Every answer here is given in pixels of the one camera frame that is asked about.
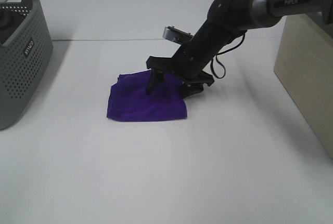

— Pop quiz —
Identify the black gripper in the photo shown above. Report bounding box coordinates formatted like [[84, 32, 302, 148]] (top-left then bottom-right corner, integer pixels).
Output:
[[145, 20, 215, 99]]

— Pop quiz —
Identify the purple towel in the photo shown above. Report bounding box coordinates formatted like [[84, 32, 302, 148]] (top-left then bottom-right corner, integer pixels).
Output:
[[107, 70, 187, 122]]

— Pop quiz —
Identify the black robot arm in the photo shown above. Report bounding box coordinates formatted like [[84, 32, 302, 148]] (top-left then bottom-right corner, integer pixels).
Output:
[[146, 0, 332, 98]]

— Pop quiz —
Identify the beige basket with grey rim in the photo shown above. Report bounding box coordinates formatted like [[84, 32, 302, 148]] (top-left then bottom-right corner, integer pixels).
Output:
[[274, 15, 332, 156]]

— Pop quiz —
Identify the grey perforated plastic basket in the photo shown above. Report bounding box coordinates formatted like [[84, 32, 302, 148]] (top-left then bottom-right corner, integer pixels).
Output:
[[1, 0, 53, 129]]

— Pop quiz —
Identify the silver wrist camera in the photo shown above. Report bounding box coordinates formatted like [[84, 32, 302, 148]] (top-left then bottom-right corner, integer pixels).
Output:
[[162, 26, 193, 45]]

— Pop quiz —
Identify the black cable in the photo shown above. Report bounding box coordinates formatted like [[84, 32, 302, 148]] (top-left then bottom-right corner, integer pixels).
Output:
[[210, 0, 315, 80]]

